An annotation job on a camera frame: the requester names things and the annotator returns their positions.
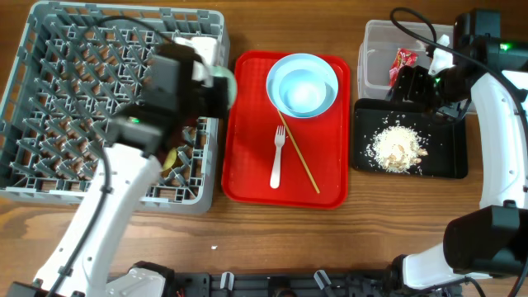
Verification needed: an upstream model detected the yellow plastic cup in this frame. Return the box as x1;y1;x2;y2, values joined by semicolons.
162;148;178;172

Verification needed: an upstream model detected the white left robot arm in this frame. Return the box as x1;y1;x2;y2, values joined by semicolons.
7;37;237;296

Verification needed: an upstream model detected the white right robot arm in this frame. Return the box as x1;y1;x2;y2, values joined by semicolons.
383;9;527;295

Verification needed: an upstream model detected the clear plastic waste bin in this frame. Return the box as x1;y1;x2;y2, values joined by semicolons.
357;20;431;100

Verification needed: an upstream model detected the black food waste tray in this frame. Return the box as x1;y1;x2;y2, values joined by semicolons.
351;99;468;179

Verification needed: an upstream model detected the grey dishwasher rack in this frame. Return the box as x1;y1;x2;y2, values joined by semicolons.
1;1;230;205

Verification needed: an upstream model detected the red candy wrapper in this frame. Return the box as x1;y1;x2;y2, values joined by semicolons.
389;48;418;87

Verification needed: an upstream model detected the pile of rice scraps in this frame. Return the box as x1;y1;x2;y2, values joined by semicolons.
361;115;430;174

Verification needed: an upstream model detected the white plastic fork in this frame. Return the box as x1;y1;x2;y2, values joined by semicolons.
270;125;285;189

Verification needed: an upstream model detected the wooden chopstick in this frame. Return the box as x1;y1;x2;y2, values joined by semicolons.
276;109;320;194

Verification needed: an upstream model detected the red plastic tray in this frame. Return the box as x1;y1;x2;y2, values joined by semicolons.
222;51;351;209

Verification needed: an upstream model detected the light blue bowl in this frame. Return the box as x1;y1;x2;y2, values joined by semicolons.
278;69;327;116

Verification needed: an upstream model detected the light blue plate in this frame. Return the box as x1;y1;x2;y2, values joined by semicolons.
266;54;339;119

